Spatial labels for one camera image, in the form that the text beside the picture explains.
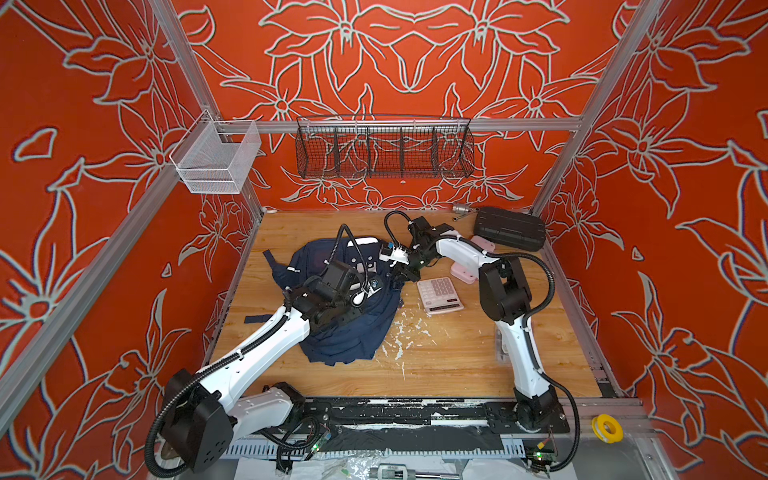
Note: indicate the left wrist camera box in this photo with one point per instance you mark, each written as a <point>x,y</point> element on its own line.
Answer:
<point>338,280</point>

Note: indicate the silver metal socket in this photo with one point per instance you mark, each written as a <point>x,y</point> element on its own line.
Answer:
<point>461,209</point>

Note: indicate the black wire wall basket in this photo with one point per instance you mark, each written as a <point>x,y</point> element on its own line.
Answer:
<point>363,146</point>

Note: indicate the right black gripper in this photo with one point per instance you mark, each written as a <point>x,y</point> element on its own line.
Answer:
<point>405,270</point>

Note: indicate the white wire wall basket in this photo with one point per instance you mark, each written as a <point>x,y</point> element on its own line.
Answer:
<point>216,156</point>

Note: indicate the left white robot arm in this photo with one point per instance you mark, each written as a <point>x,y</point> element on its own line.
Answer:
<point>204,412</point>

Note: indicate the white pink calculator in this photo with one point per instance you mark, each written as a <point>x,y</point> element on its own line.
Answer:
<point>439,296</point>

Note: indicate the navy blue backpack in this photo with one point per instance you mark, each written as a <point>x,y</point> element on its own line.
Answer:
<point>359,334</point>

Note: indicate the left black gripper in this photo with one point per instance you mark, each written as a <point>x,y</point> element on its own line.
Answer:
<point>351,313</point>

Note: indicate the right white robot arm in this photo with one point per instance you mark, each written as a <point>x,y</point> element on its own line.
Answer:
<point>505,297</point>

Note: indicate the pink pencil case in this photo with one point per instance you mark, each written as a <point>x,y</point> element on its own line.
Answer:
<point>463,274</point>

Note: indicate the yellow tape roll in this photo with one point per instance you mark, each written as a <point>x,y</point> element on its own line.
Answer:
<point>607,429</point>

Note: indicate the black hard plastic case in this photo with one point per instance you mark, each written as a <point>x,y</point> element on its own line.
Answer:
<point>513,229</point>

